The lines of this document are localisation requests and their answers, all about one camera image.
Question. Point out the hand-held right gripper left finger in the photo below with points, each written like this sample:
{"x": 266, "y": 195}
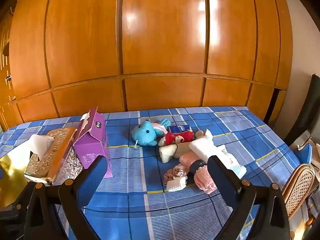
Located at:
{"x": 93, "y": 177}

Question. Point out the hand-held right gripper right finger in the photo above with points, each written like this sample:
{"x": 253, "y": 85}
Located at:
{"x": 220, "y": 180}

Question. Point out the pink fuzzy towel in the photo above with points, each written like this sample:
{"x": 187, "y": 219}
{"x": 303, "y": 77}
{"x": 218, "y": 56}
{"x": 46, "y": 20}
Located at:
{"x": 203, "y": 180}

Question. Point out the white wipes packet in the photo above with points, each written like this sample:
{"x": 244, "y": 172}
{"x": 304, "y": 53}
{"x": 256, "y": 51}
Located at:
{"x": 233, "y": 165}

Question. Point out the dusty pink scrunchie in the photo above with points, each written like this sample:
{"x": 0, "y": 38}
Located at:
{"x": 182, "y": 168}
{"x": 168, "y": 177}

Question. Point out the small white cloth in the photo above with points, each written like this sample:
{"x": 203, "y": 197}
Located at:
{"x": 177, "y": 185}

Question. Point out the beige towel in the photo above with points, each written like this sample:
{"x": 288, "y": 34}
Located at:
{"x": 166, "y": 153}

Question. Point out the small barcode box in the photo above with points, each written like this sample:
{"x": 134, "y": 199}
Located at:
{"x": 178, "y": 128}

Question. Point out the blue plush toy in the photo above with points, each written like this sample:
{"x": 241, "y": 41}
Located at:
{"x": 146, "y": 132}

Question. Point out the gold metal tray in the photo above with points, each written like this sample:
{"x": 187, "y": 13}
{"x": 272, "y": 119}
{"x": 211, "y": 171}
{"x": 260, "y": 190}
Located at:
{"x": 10, "y": 180}

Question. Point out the purple tissue box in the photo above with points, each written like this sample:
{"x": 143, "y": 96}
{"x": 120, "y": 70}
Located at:
{"x": 90, "y": 145}

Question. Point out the ornate silver tissue box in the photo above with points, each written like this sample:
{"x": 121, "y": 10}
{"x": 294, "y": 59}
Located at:
{"x": 56, "y": 155}

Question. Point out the white tissue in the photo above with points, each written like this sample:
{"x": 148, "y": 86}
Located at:
{"x": 40, "y": 143}

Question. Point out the blue plaid bed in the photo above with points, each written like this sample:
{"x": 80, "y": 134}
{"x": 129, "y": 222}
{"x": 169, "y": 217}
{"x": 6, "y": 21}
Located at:
{"x": 162, "y": 205}

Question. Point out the red and white plush toy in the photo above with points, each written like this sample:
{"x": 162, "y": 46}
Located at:
{"x": 172, "y": 137}

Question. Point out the rattan chair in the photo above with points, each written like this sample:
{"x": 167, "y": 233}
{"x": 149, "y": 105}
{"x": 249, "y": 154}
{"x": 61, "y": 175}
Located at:
{"x": 298, "y": 185}

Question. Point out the blue bag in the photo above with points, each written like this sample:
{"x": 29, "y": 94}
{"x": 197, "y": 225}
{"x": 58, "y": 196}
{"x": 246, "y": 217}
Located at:
{"x": 306, "y": 155}

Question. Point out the black chair backrest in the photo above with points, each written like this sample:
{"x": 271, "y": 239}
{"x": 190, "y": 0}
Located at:
{"x": 305, "y": 110}

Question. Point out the patterned wooden door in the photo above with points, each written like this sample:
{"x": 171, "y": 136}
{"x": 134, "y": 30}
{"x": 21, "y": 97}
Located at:
{"x": 6, "y": 100}

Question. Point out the wooden wardrobe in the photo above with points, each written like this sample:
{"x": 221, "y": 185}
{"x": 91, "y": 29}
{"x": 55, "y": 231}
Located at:
{"x": 162, "y": 42}

